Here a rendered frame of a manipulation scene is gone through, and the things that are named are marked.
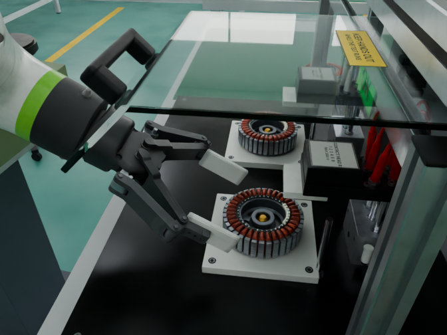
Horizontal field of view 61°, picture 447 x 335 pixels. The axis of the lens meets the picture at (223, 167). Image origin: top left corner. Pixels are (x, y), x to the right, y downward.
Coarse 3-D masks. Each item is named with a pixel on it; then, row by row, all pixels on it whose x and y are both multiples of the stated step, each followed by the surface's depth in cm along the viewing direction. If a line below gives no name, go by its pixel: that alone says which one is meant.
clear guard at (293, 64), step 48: (192, 48) 33; (240, 48) 33; (288, 48) 33; (336, 48) 33; (384, 48) 33; (144, 96) 26; (192, 96) 26; (240, 96) 26; (288, 96) 26; (336, 96) 26; (384, 96) 26; (432, 96) 26
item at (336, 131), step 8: (336, 128) 70; (344, 128) 70; (360, 128) 70; (328, 136) 75; (336, 136) 68; (344, 136) 68; (352, 136) 68; (360, 136) 68; (360, 144) 68; (360, 152) 69
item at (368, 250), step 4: (368, 244) 49; (364, 248) 49; (368, 248) 48; (372, 248) 48; (364, 252) 48; (368, 252) 48; (364, 256) 49; (368, 256) 48; (364, 260) 49; (368, 260) 49; (364, 264) 49
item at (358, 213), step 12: (360, 204) 53; (348, 216) 54; (360, 216) 51; (348, 228) 54; (360, 228) 49; (348, 240) 53; (360, 240) 48; (372, 240) 48; (348, 252) 53; (360, 252) 50; (372, 252) 49; (360, 264) 51
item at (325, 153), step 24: (312, 144) 47; (336, 144) 47; (288, 168) 50; (312, 168) 44; (336, 168) 43; (360, 168) 43; (384, 168) 47; (288, 192) 46; (312, 192) 45; (336, 192) 45; (360, 192) 44; (384, 192) 44; (384, 216) 47
